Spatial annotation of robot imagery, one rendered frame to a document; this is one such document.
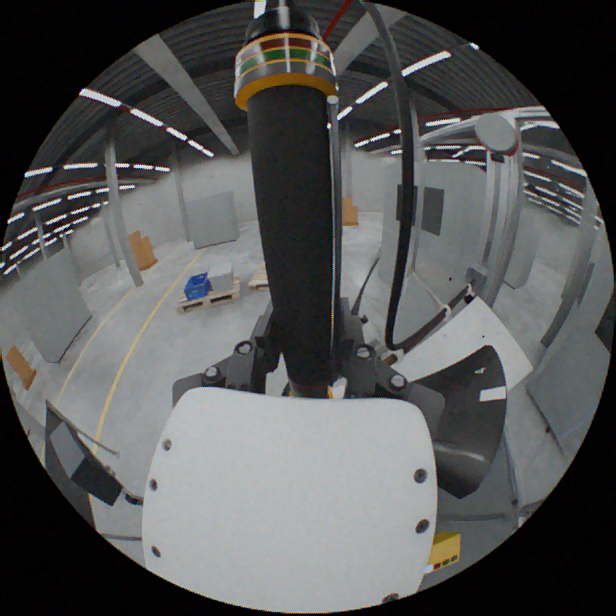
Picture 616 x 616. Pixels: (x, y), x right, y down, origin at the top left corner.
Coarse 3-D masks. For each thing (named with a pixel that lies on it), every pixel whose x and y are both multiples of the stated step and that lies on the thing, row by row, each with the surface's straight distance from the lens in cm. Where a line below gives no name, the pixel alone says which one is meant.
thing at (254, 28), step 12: (276, 0) 15; (288, 0) 15; (264, 12) 13; (276, 12) 12; (288, 12) 12; (300, 12) 12; (252, 24) 12; (264, 24) 11; (276, 24) 11; (288, 24) 11; (300, 24) 11; (312, 24) 12; (252, 36) 11; (264, 36) 15; (312, 36) 14
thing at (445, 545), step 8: (440, 536) 68; (448, 536) 66; (456, 536) 65; (432, 544) 62; (440, 544) 63; (448, 544) 65; (456, 544) 66; (432, 552) 63; (440, 552) 64; (448, 552) 66; (456, 552) 68; (432, 560) 64; (440, 560) 66; (456, 560) 69; (432, 568) 66
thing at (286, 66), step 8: (272, 64) 8; (280, 64) 8; (288, 64) 8; (296, 64) 8; (304, 64) 8; (312, 64) 9; (248, 72) 9; (256, 72) 8; (264, 72) 8; (272, 72) 8; (280, 72) 8; (288, 72) 8; (296, 72) 8; (304, 72) 8; (312, 72) 8; (320, 72) 9; (328, 72) 9; (240, 80) 9; (248, 80) 8; (328, 80) 9; (336, 80) 10; (240, 88) 9; (336, 88) 9
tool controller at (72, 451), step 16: (64, 432) 87; (64, 448) 82; (80, 448) 76; (64, 464) 78; (80, 464) 72; (96, 464) 75; (80, 480) 74; (96, 480) 76; (112, 480) 79; (96, 496) 79; (112, 496) 82
